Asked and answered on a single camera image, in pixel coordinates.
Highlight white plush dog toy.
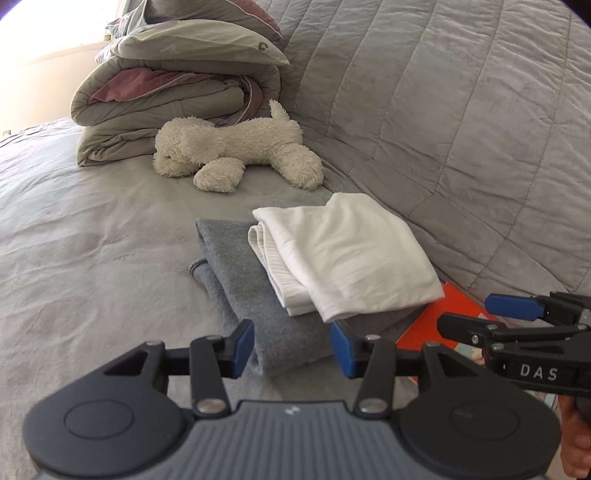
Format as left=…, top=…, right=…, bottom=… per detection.
left=153, top=99, right=324, bottom=193

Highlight grey quilted headboard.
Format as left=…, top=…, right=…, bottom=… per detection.
left=252, top=0, right=591, bottom=301

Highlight folded grey cloth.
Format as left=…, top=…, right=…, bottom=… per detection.
left=187, top=217, right=423, bottom=377

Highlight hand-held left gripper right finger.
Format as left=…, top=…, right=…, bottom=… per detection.
left=331, top=319, right=483, bottom=418

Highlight folded grey quilt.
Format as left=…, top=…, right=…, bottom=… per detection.
left=70, top=62, right=282, bottom=167

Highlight white pants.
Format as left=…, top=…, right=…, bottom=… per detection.
left=248, top=192, right=446, bottom=324

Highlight grey maroon pillow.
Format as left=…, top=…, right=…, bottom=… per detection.
left=105, top=0, right=283, bottom=42

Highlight grey pillow with logo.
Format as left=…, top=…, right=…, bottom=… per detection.
left=95, top=21, right=291, bottom=70

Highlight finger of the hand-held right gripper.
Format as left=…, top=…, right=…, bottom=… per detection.
left=436, top=312, right=578, bottom=361
left=485, top=291, right=591, bottom=326

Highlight grey bed sheet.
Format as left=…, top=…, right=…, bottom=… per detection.
left=0, top=115, right=591, bottom=480

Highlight orange box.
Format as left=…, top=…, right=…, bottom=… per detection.
left=394, top=281, right=555, bottom=409

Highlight person's right hand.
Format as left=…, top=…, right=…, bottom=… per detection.
left=558, top=394, right=591, bottom=478

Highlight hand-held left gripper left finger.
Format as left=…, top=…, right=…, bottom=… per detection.
left=102, top=318, right=256, bottom=418

